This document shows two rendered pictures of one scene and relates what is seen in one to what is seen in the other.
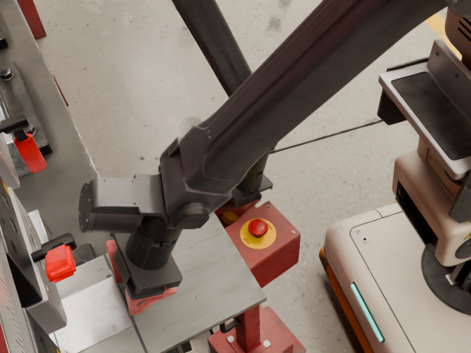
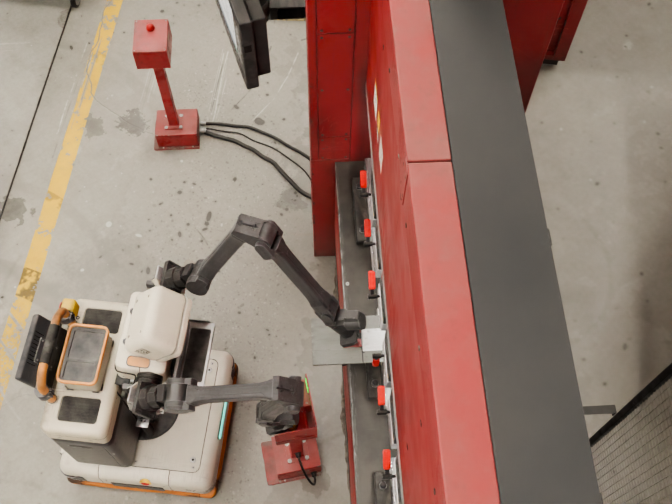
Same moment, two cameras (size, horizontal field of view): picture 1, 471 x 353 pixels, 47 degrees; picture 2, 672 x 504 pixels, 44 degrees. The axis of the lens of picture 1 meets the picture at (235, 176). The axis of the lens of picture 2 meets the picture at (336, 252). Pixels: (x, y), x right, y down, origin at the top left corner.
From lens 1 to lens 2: 257 cm
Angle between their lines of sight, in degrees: 65
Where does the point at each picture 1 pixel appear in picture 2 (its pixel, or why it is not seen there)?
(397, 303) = (204, 410)
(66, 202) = (373, 435)
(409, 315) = not seen: hidden behind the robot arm
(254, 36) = not seen: outside the picture
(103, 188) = (354, 315)
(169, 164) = (332, 310)
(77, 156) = (361, 464)
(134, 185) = (345, 316)
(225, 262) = (318, 337)
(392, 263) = (188, 435)
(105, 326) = (370, 333)
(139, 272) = not seen: hidden behind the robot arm
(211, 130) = (320, 292)
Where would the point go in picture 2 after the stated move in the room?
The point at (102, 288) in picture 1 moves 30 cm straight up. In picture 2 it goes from (367, 347) to (371, 315)
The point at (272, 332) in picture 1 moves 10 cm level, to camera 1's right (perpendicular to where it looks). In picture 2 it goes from (278, 450) to (258, 441)
